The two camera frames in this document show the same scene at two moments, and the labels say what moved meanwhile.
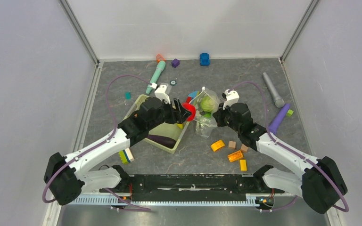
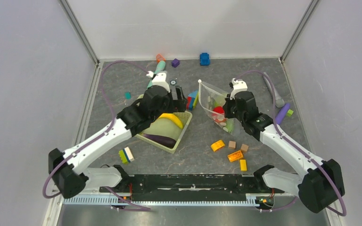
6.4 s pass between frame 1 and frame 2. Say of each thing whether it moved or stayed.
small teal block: stayed
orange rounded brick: stayed
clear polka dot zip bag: moved
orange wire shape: stayed
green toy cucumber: moved
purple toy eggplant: stayed
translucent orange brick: stayed
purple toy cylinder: stayed
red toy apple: moved
